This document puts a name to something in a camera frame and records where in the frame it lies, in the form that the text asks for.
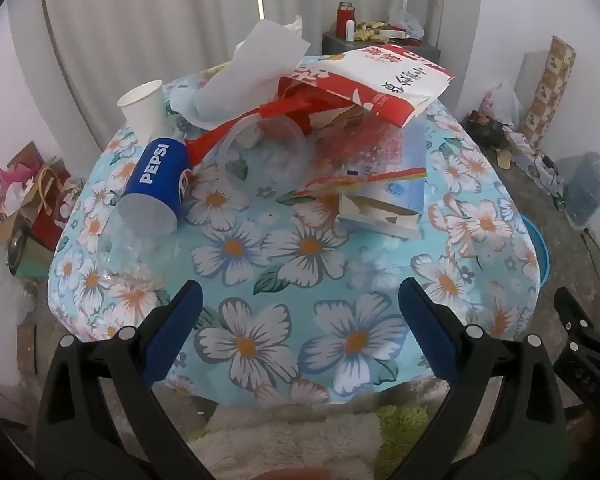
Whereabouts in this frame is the white plastic bag red print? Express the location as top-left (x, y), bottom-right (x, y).
top-left (480, 80), bottom-right (523, 126)

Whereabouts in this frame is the pile of small packets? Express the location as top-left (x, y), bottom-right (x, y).
top-left (355, 20), bottom-right (411, 43)

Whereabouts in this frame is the orange yellow snack packet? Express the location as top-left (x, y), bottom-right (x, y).
top-left (292, 167), bottom-right (428, 198)

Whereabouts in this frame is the red thermos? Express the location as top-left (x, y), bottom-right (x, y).
top-left (336, 1), bottom-right (356, 38)

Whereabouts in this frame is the clear plastic bowl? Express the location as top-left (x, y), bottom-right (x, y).
top-left (216, 114), bottom-right (308, 188)

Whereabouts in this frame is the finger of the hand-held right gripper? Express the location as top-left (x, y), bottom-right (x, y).
top-left (554, 287), bottom-right (600, 348)

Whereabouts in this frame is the black cable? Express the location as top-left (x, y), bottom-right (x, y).
top-left (532, 152), bottom-right (568, 211)

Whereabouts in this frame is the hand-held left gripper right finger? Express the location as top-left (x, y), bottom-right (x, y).
top-left (390, 277), bottom-right (568, 480)

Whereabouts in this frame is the blue water jug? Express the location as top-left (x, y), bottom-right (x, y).
top-left (564, 147), bottom-right (600, 231)

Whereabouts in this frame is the blue white medicine box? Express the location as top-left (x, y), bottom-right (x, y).
top-left (337, 177), bottom-right (426, 241)

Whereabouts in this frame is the patterned roll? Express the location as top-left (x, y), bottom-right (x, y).
top-left (522, 35), bottom-right (577, 151)

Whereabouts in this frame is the white paper cup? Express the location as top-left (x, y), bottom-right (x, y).
top-left (116, 80), bottom-right (173, 141)

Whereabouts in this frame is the blue paper cup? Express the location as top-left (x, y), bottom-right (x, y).
top-left (117, 136), bottom-right (193, 234)

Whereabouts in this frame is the red plastic wrapper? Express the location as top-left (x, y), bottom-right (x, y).
top-left (185, 97), bottom-right (331, 166)

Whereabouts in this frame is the white paper towel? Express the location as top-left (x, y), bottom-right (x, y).
top-left (172, 14), bottom-right (311, 131)

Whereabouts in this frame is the clear red printed plastic bag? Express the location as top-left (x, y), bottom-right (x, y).
top-left (310, 120), bottom-right (426, 181)

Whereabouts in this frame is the dark brown bag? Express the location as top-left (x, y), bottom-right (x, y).
top-left (467, 110), bottom-right (506, 146)

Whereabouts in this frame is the blue basin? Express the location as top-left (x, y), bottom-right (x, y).
top-left (522, 215), bottom-right (551, 291)

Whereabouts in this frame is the white curtain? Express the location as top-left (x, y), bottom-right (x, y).
top-left (7, 0), bottom-right (443, 151)

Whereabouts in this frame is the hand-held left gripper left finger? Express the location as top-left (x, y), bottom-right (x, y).
top-left (36, 280), bottom-right (216, 480)

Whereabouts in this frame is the red white paper bag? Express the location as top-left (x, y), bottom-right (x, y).
top-left (277, 50), bottom-right (456, 128)

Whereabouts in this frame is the floral blue tablecloth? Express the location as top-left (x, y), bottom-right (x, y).
top-left (47, 52), bottom-right (541, 406)

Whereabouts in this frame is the grey cabinet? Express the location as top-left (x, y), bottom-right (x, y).
top-left (322, 30), bottom-right (441, 63)

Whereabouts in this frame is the steel bowl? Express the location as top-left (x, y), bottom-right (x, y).
top-left (7, 234), bottom-right (30, 276)

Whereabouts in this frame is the brown gift bag pink tissue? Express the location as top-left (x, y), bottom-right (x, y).
top-left (0, 141), bottom-right (46, 226)

